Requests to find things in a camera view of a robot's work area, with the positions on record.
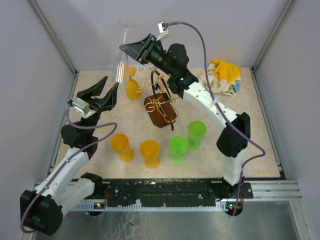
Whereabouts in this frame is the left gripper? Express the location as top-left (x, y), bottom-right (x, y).
top-left (76, 76), bottom-right (119, 137)

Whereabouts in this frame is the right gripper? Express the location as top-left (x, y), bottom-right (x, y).
top-left (119, 34), bottom-right (175, 78)

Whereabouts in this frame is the clear wine glass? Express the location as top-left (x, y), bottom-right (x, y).
top-left (112, 19), bottom-right (137, 84)

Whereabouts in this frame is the yellow plastic goblet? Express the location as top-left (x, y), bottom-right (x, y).
top-left (125, 65), bottom-right (142, 100)

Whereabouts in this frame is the green goblet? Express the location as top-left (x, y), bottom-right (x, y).
top-left (169, 135), bottom-right (189, 165)
top-left (187, 120), bottom-right (207, 150)

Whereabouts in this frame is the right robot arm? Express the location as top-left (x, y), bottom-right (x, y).
top-left (119, 34), bottom-right (251, 198)

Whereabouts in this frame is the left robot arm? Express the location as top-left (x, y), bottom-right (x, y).
top-left (20, 76), bottom-right (119, 236)

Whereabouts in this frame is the yellow goblet front left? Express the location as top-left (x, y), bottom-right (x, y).
top-left (110, 133), bottom-right (134, 163)

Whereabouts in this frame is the yellow goblet front middle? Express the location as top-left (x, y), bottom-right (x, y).
top-left (139, 139), bottom-right (160, 169)

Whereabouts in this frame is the yellow floral cloth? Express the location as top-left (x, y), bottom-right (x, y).
top-left (207, 59), bottom-right (242, 97)

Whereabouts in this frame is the green goblet front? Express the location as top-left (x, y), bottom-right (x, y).
top-left (169, 135), bottom-right (189, 165)

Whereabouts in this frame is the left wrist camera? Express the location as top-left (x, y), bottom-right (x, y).
top-left (68, 97), bottom-right (97, 119)

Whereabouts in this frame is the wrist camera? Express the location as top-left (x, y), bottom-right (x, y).
top-left (68, 97), bottom-right (97, 119)
top-left (156, 21), bottom-right (169, 42)

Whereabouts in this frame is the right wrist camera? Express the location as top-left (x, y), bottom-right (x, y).
top-left (156, 21), bottom-right (169, 42)

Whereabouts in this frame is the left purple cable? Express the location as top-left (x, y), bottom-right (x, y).
top-left (19, 106), bottom-right (118, 234)

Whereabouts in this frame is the gold wire wine glass rack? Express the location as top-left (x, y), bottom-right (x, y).
top-left (133, 65), bottom-right (179, 131)

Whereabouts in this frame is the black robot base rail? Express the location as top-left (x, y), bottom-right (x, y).
top-left (85, 178), bottom-right (253, 207)

